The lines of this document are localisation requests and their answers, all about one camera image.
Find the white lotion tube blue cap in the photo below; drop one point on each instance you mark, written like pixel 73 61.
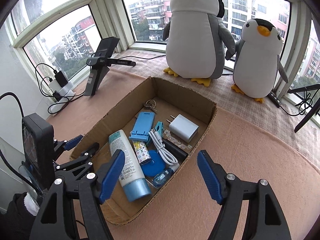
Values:
pixel 132 165

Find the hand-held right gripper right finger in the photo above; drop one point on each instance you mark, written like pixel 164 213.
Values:
pixel 208 177

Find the brown cardboard box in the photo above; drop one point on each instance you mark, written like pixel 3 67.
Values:
pixel 180 97

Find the black device on grey stand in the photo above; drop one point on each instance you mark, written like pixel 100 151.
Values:
pixel 93 80

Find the checked cloth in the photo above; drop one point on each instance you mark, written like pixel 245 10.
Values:
pixel 150 65

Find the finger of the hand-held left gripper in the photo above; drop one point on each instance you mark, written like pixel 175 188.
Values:
pixel 73 141
pixel 85 155

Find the blue round case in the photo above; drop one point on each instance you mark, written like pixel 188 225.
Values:
pixel 155 166

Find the black inline remote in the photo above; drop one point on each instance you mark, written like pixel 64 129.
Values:
pixel 275 100

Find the black tripod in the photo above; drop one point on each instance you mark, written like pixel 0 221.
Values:
pixel 305 120

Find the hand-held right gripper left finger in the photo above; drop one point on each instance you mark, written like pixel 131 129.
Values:
pixel 112 175

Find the small clear blue bottle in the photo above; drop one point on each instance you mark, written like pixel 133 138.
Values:
pixel 161 178

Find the large penguin plush toy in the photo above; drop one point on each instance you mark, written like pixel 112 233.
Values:
pixel 192 42

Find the teal clothespin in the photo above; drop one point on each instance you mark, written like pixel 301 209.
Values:
pixel 159 127

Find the white window frame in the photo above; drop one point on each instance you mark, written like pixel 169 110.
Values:
pixel 110 17

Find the patterned lighter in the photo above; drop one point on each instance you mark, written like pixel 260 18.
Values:
pixel 142 153

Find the black cylindrical stick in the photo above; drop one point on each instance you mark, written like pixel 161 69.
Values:
pixel 175 148

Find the blue folding phone stand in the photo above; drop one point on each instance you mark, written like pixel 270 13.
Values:
pixel 142 125

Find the small penguin plush toy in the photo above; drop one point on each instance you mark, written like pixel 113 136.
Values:
pixel 257 67

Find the black power adapter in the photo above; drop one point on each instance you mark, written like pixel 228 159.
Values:
pixel 60 78

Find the white wall charger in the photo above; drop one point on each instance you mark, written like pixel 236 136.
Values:
pixel 183 128

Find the white power strip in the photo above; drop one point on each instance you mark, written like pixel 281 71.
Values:
pixel 66 88

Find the white power adapter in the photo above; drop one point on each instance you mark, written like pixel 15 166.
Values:
pixel 51 82

